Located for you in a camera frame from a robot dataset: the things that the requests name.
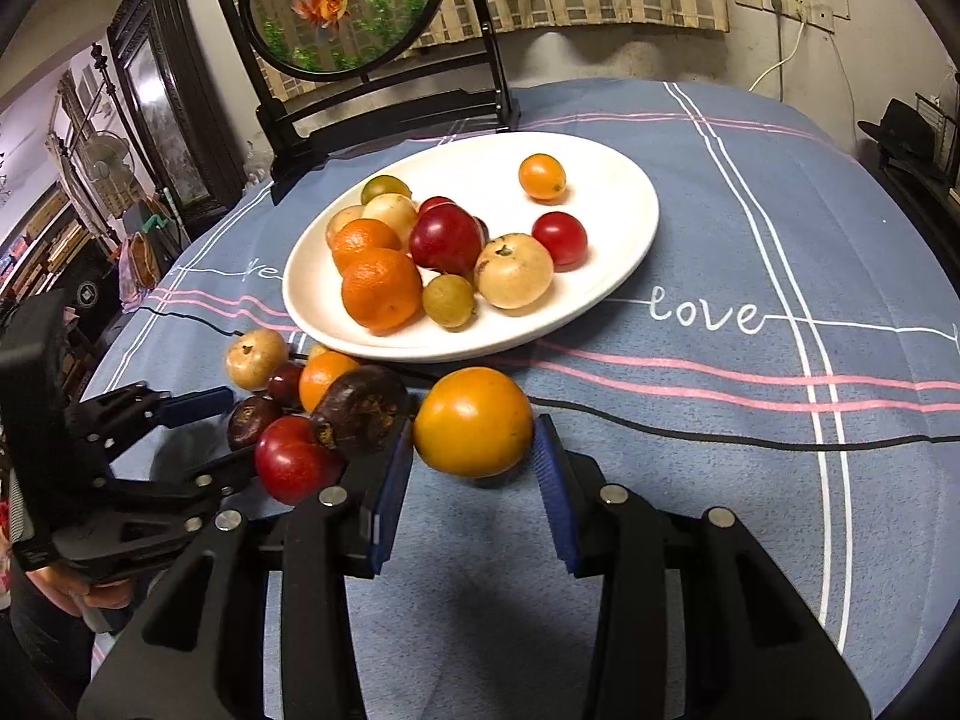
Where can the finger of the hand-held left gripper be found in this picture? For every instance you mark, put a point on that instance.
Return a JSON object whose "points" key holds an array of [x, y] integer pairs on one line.
{"points": [[195, 406], [217, 476]]}

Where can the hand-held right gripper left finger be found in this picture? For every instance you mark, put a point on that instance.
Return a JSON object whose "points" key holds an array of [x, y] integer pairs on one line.
{"points": [[390, 495]]}

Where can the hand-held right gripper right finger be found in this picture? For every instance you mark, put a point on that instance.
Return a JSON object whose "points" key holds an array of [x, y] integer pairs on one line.
{"points": [[555, 495]]}

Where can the red apple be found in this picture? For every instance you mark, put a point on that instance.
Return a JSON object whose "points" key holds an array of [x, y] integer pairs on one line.
{"points": [[296, 459]]}

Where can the large yellow-orange fruit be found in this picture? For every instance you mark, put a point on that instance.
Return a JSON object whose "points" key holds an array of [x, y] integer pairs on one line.
{"points": [[472, 421]]}

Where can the orange tangerine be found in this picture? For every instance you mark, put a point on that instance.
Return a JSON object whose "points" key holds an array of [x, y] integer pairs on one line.
{"points": [[381, 292], [326, 382], [364, 240]]}

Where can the large pale yellow fruit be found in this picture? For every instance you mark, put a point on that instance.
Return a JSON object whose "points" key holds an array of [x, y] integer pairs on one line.
{"points": [[514, 274]]}

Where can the red tomato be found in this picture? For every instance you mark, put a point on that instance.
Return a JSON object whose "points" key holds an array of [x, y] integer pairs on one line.
{"points": [[559, 238]]}

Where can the large red plum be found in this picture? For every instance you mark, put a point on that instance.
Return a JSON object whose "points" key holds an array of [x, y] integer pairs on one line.
{"points": [[446, 240]]}

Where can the pale tan fruit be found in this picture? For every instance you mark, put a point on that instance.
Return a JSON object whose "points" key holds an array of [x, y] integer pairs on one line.
{"points": [[390, 214]]}

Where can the small yellow-green fruit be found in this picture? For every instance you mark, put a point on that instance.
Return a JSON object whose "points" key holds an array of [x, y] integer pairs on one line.
{"points": [[384, 186]]}

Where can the small red fruit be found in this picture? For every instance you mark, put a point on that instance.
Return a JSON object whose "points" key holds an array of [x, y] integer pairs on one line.
{"points": [[436, 204]]}

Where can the white oval plate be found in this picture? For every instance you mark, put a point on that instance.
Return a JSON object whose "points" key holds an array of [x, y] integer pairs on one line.
{"points": [[600, 187]]}

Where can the person's left hand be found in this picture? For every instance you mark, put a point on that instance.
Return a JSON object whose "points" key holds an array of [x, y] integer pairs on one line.
{"points": [[97, 596]]}

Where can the dark purple mangosteen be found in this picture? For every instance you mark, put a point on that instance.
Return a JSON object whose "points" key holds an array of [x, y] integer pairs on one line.
{"points": [[253, 420]]}

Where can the large tan round fruit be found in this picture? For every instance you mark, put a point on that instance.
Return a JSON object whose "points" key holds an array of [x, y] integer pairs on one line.
{"points": [[256, 358]]}

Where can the dark brown passion fruit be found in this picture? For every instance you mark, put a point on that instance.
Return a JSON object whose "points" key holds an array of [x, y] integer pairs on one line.
{"points": [[360, 409]]}

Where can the small dark purple fruit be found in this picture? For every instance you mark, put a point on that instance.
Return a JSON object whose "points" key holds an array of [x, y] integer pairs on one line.
{"points": [[285, 382]]}

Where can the small orange fruit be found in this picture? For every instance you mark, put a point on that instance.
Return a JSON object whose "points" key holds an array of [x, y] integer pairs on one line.
{"points": [[319, 351]]}

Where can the pink bag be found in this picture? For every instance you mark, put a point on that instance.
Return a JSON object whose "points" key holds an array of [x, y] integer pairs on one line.
{"points": [[139, 270]]}

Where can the small brown longan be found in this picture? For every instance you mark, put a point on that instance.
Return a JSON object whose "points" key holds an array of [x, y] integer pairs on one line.
{"points": [[450, 301]]}

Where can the cluttered shelf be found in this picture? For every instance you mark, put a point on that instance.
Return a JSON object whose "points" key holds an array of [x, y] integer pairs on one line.
{"points": [[37, 247]]}

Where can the standing fan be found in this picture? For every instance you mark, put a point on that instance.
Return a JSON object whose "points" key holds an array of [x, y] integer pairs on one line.
{"points": [[105, 157]]}

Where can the dark wooden framed panel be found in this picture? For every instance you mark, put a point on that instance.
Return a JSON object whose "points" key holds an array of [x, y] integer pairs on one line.
{"points": [[172, 90]]}

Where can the small orange kumquat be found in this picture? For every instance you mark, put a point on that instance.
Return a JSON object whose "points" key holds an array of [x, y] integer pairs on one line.
{"points": [[542, 176]]}

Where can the blue striped tablecloth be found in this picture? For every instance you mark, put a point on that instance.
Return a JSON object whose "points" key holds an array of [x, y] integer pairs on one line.
{"points": [[750, 240]]}

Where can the round fish panel black stand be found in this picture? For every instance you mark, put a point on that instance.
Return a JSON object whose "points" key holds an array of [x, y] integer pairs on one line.
{"points": [[337, 7]]}

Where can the black hat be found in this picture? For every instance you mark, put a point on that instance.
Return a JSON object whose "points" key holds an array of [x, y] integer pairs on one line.
{"points": [[900, 127]]}

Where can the wall power socket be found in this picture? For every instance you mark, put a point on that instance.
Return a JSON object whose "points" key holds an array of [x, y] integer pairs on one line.
{"points": [[784, 4]]}

